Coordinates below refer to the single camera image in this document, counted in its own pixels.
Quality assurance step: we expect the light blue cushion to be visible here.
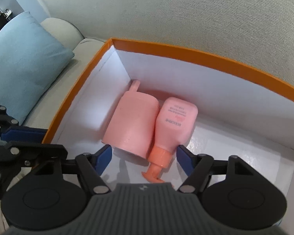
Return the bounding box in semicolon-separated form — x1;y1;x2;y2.
0;12;74;123

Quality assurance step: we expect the orange cardboard box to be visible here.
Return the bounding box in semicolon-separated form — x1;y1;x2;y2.
43;39;294;209

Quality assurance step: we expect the pink cylinder cup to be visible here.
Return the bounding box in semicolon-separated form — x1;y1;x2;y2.
102;80;160;159

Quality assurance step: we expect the pink pump bottle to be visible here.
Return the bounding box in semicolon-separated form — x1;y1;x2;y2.
142;97;198;183

